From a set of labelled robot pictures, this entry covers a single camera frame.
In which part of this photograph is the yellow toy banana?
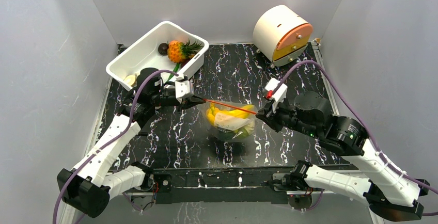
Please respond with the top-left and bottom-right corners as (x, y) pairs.
(206, 104), (255, 131)

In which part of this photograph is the clear zip bag orange zipper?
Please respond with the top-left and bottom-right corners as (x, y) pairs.
(197, 100), (258, 142)

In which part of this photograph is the light green toy cabbage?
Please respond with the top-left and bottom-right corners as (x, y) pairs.
(234, 126), (254, 139)

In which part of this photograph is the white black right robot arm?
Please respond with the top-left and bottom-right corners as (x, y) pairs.
(256, 91), (428, 222)

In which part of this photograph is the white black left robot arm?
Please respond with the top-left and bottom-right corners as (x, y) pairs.
(53, 68), (205, 223)

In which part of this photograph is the green toy chili pepper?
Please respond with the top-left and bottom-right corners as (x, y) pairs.
(167, 62), (181, 82)

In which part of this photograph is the cream halved toy fruit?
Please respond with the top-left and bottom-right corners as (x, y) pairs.
(123, 74), (137, 87)

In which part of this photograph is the orange toy pineapple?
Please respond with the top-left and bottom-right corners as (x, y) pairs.
(167, 40), (202, 63)

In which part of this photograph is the white plastic bin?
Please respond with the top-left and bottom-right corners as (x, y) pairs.
(106, 21), (209, 90)

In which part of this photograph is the dark purple toy fruit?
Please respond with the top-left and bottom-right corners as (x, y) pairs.
(158, 43), (169, 56)

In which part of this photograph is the cream round drum orange face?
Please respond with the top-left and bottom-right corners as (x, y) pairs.
(253, 5), (314, 68)

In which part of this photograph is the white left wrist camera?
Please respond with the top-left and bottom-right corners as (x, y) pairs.
(175, 80), (194, 103)

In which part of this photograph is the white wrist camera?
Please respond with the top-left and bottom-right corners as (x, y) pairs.
(263, 78), (288, 113)
(175, 80), (194, 103)

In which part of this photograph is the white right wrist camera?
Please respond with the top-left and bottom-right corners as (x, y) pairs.
(263, 78), (288, 113)

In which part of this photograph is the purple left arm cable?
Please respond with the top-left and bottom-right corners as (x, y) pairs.
(52, 69), (180, 224)

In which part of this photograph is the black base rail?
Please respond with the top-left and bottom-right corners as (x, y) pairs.
(67, 166), (343, 213)

